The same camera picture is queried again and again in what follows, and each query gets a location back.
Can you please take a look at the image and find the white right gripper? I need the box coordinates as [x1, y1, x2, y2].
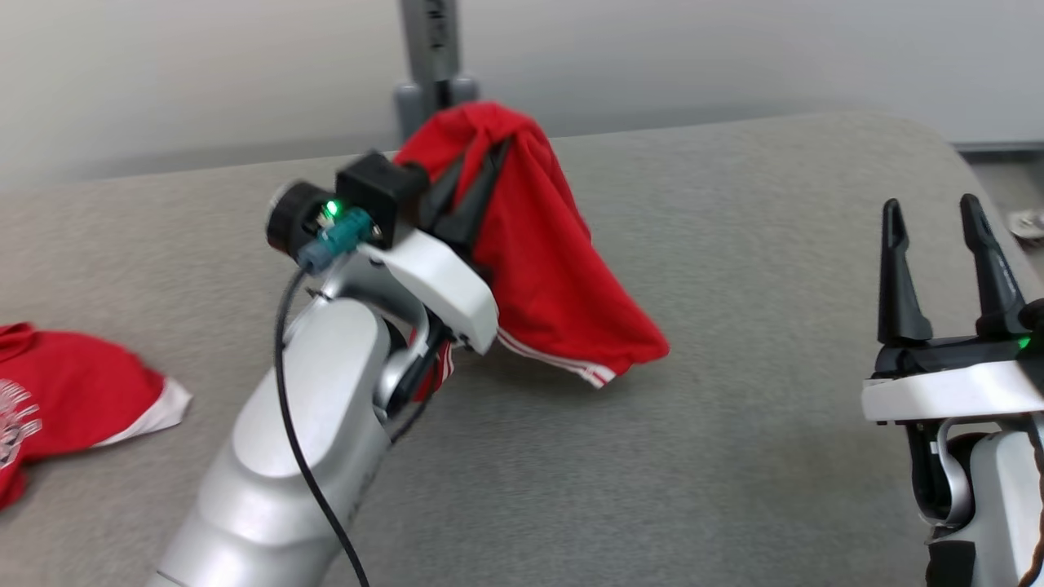
[862, 193, 1044, 425]

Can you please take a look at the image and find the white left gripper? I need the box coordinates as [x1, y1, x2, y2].
[267, 137, 514, 356]

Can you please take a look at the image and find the red Bulls basketball jersey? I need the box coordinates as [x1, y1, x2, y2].
[394, 100, 671, 403]

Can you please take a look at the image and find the red shorts white trim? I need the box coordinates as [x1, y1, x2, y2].
[0, 322, 194, 512]

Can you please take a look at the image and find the grey metal frame with bolts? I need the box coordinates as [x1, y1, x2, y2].
[1007, 208, 1044, 242]

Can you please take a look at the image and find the black left arm cable teal plug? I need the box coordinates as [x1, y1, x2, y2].
[273, 207, 374, 587]

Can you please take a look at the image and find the grey metal post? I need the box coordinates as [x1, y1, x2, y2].
[393, 0, 482, 148]

